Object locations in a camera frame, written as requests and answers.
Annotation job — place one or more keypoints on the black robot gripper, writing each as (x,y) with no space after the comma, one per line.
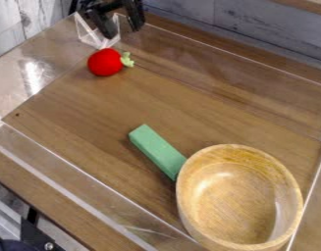
(97,8)

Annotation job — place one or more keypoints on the red plush strawberry toy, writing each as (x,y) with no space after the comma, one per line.
(106,62)

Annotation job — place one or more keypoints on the green rectangular block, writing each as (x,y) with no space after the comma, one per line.
(162,154)

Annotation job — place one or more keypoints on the wooden bowl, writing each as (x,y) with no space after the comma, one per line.
(239,199)

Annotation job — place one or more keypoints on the clear acrylic corner bracket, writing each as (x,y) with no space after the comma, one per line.
(91,36)

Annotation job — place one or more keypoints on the clear acrylic barrier wall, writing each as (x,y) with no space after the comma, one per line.
(203,90)

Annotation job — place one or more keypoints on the black clamp with cable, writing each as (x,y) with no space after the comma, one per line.
(22,236)

